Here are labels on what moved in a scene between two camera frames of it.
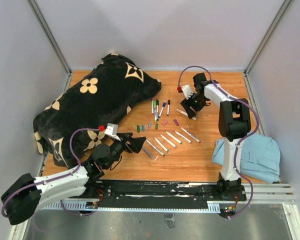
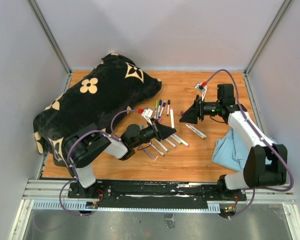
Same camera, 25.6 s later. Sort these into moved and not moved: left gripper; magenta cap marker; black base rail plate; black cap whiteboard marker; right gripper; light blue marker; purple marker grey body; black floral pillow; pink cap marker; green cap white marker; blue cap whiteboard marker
Moved: right gripper; pink cap marker; magenta cap marker; left gripper
Not moved: black cap whiteboard marker; purple marker grey body; blue cap whiteboard marker; light blue marker; green cap white marker; black base rail plate; black floral pillow
